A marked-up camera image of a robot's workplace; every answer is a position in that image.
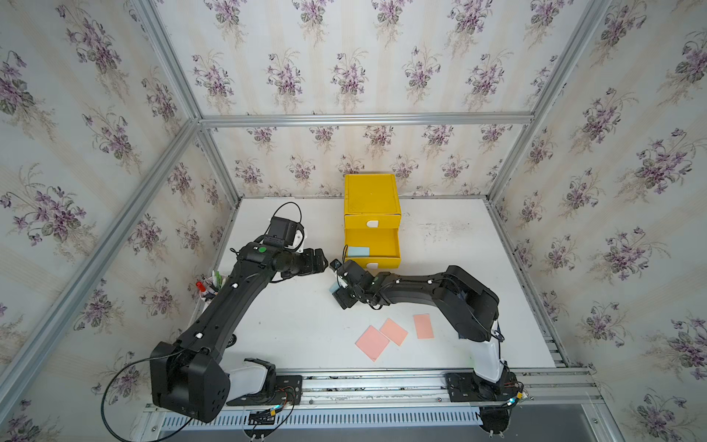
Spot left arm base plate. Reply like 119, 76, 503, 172
226, 358, 304, 406

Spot pink pen holder cup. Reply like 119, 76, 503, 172
194, 270, 224, 302

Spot aluminium mounting rail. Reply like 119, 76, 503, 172
142, 366, 603, 413

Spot pink sticky pad large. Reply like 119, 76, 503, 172
355, 326, 390, 362

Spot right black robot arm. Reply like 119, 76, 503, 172
330, 260, 507, 385

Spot yellow plastic drawer cabinet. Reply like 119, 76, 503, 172
344, 173, 402, 270

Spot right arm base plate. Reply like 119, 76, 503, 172
444, 368, 524, 404

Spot pink sticky pad right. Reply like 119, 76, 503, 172
414, 314, 435, 340

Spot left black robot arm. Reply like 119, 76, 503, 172
149, 217, 328, 423

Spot pink sticky pad middle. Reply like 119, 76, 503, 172
379, 319, 409, 346

